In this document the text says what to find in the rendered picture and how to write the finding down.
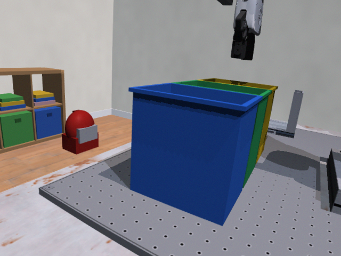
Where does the green bin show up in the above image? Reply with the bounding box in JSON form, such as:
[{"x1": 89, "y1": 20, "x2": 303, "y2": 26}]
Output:
[{"x1": 174, "y1": 80, "x2": 272, "y2": 187}]

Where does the yellow open-top bin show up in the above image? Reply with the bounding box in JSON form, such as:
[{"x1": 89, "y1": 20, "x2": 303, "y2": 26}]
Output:
[{"x1": 199, "y1": 78, "x2": 278, "y2": 163}]

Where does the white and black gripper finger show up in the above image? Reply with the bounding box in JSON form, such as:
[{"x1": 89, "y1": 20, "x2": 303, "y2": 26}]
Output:
[
  {"x1": 241, "y1": 33, "x2": 255, "y2": 60},
  {"x1": 231, "y1": 10, "x2": 249, "y2": 59}
]

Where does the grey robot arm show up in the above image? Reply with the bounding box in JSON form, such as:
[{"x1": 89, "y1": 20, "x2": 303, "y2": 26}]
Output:
[{"x1": 217, "y1": 0, "x2": 233, "y2": 5}]

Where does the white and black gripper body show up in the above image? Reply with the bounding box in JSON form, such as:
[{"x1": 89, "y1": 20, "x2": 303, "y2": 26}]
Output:
[{"x1": 233, "y1": 0, "x2": 264, "y2": 36}]

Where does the blue open-top bin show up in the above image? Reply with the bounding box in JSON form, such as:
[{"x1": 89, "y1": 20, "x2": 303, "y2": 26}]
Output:
[{"x1": 128, "y1": 83, "x2": 263, "y2": 226}]

